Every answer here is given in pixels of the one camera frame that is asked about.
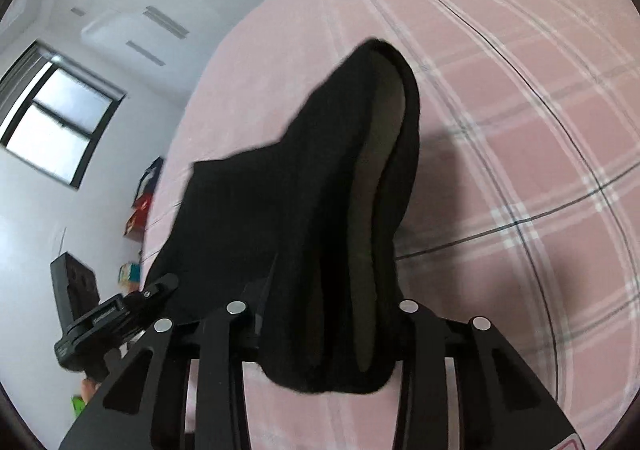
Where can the black pants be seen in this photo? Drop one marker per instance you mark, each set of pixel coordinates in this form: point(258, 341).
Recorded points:
point(310, 180)

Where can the teal cardboard box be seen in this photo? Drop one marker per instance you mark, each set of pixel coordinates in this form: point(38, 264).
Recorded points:
point(130, 275)

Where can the black framed window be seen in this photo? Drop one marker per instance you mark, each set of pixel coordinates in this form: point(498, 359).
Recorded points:
point(55, 130)

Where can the bed with pink plaid sheet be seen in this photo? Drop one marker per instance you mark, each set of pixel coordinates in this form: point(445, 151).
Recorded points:
point(500, 105)

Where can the red gift bag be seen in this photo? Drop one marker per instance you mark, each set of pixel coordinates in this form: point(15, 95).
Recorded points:
point(142, 205)
point(134, 226)

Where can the small green object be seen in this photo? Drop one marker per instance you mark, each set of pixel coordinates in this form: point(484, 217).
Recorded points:
point(78, 406)

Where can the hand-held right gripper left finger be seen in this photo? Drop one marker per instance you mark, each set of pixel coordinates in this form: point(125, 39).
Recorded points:
point(235, 325)

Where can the dark blue gift bag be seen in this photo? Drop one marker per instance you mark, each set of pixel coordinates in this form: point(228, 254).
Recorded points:
point(150, 175)

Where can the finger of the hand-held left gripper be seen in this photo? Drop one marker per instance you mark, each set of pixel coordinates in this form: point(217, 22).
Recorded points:
point(160, 287)

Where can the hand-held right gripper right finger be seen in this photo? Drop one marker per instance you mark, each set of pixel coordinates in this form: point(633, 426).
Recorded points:
point(420, 345)

